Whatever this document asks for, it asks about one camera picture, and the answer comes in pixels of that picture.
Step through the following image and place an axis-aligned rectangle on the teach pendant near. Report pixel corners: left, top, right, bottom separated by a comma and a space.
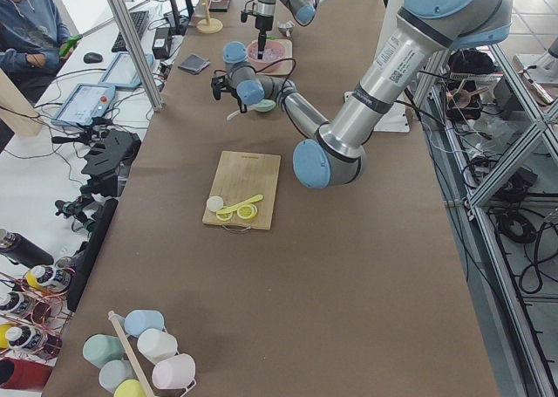
51, 84, 116, 127

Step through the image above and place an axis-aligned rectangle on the mint green bowl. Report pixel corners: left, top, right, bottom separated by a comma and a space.
252, 99, 276, 113

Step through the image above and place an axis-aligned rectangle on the grey plastic cup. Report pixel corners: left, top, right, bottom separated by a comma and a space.
99, 359, 135, 394

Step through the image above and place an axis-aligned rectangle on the black flask bottle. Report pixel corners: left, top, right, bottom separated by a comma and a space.
1, 229, 54, 268

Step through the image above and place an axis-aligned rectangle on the aluminium frame post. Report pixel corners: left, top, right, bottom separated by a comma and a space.
106, 0, 164, 113

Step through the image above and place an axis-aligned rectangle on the pile of clear ice cubes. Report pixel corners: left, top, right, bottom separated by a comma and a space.
247, 40, 286, 63

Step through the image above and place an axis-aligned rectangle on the yellow plastic cup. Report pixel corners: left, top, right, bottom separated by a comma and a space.
113, 379, 146, 397

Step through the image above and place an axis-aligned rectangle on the teach pendant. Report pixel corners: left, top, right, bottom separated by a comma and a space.
51, 84, 116, 127
99, 51, 141, 91

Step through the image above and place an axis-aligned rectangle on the pink bowl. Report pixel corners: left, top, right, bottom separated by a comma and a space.
246, 40, 287, 72

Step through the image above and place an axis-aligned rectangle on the green plastic cup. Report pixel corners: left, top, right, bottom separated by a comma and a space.
82, 334, 125, 368

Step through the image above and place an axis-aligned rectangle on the black keyboard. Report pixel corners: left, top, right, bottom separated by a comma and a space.
111, 10, 151, 54

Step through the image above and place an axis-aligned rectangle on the white plastic cup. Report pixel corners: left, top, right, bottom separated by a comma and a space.
137, 328, 178, 365

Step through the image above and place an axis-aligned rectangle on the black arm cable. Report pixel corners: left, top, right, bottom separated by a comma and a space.
256, 56, 297, 92

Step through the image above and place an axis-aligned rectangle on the pink plastic cup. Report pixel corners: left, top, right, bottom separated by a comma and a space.
152, 353, 196, 392

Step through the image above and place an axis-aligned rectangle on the wooden cup stand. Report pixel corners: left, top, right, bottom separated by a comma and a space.
190, 0, 223, 34

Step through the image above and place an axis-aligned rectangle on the steel ice scoop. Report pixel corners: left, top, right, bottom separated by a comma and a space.
277, 20, 296, 38

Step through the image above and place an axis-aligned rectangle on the wooden cup rack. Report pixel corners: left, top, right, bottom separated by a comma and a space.
107, 311, 197, 396

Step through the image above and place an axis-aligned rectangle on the grey folded cloth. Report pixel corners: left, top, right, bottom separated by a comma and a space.
178, 53, 211, 75

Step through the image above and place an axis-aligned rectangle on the blue plastic cup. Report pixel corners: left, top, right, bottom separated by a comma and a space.
124, 309, 165, 338

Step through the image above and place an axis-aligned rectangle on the teach pendant far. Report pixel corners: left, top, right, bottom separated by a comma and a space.
99, 51, 141, 91

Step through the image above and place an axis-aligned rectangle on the lemon slice near bun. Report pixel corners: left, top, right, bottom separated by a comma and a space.
215, 212, 234, 222

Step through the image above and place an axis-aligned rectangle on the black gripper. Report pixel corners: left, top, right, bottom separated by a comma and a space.
237, 98, 247, 113
255, 15, 273, 60

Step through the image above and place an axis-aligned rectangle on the cream plastic tray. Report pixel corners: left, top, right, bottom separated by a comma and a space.
257, 39, 293, 76

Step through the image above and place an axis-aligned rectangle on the black computer mouse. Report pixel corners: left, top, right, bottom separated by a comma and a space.
83, 52, 104, 64

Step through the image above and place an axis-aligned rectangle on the person in blue hoodie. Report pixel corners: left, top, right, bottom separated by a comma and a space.
1, 0, 71, 104

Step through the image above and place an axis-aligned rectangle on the black tray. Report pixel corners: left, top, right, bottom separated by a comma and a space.
209, 0, 230, 12

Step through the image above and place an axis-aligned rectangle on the yellow plastic knife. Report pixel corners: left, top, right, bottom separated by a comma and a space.
215, 194, 263, 215

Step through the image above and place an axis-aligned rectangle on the lemon slice stack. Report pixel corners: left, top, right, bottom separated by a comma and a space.
236, 203, 258, 220

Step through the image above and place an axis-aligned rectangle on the wooden cutting board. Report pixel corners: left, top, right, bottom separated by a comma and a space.
202, 151, 281, 230

